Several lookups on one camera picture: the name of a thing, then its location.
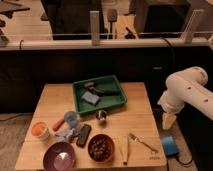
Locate wooden spatula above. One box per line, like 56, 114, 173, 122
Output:
119, 136, 129, 165

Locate purple bowl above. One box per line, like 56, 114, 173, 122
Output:
43, 142, 76, 171

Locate metal fork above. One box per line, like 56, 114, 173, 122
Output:
128, 133, 158, 153

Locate grey blue sponge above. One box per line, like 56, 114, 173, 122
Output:
82, 91, 100, 105

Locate green plastic tray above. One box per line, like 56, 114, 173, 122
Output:
73, 75, 127, 117

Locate dark brush in tray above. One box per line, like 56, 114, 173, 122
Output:
84, 82, 119, 96

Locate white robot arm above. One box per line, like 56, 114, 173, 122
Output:
158, 66, 213, 130

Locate brown bowl with food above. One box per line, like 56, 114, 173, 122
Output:
88, 134, 115, 163

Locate wooden table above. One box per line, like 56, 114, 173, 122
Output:
14, 82, 168, 171

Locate small dark round jar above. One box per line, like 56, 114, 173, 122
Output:
96, 110, 107, 125

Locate white cup with orange inside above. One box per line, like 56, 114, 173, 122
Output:
31, 122, 50, 141

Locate black remote control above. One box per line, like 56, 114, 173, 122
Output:
76, 124, 91, 147

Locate blue plastic cup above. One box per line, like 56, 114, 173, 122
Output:
64, 111, 78, 128

